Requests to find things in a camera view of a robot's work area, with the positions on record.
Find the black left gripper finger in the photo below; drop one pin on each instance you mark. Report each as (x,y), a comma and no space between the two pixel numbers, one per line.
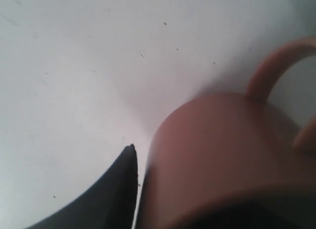
(108,204)

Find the pink ceramic mug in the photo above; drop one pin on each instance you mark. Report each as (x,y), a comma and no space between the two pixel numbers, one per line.
(234,161)

